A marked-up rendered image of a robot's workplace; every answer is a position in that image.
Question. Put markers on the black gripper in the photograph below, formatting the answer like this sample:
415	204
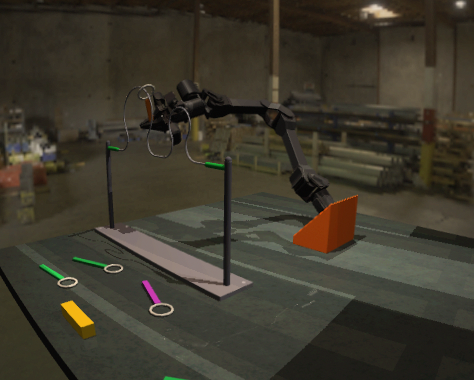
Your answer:
161	118

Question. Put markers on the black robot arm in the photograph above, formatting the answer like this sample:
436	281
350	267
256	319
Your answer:
304	179

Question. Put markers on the magenta handle with cream loop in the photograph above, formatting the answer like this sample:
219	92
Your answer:
155	300

